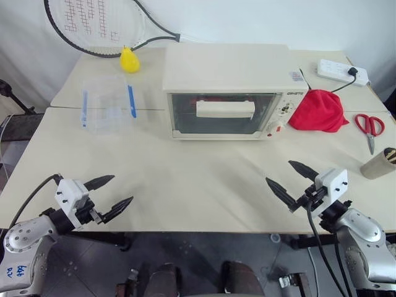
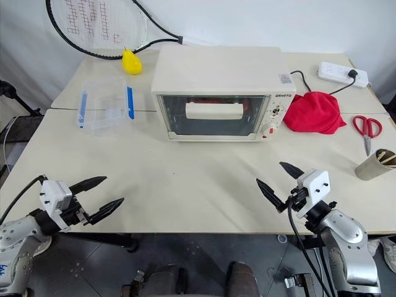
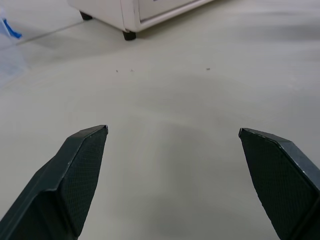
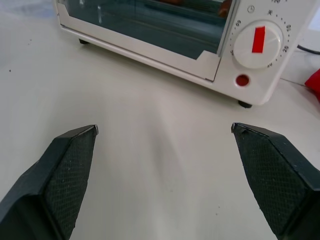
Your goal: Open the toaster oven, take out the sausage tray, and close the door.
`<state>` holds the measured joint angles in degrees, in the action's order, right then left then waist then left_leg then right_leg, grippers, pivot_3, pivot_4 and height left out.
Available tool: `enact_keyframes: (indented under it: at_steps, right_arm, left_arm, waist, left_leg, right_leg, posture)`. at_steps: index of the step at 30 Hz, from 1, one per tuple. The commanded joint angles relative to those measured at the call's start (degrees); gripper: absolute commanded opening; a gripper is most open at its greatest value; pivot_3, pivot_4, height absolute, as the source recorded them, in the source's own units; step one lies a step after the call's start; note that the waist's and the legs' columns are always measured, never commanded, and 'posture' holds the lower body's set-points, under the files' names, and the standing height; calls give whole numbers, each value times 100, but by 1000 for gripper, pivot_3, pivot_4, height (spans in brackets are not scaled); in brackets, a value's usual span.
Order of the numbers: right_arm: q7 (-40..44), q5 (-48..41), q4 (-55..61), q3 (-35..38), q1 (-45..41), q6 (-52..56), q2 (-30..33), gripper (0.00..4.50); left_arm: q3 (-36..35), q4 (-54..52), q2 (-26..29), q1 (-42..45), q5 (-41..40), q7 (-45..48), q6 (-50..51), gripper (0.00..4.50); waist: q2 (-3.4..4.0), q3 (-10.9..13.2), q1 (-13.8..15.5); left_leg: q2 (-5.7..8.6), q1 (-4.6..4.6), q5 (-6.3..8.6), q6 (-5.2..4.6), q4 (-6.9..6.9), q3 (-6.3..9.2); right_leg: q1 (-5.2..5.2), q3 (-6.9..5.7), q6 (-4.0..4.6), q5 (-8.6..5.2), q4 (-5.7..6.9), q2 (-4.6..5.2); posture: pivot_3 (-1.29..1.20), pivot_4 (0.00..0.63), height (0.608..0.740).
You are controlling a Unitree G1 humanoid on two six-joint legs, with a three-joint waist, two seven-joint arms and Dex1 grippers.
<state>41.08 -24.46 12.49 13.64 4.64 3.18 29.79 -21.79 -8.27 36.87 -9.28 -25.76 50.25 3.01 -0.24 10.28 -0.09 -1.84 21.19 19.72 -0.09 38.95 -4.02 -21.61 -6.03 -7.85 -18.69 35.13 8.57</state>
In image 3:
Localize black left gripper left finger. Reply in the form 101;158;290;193
0;124;109;240

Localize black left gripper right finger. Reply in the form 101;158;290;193
238;127;320;240

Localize white appliance with black feet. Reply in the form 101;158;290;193
67;0;215;41

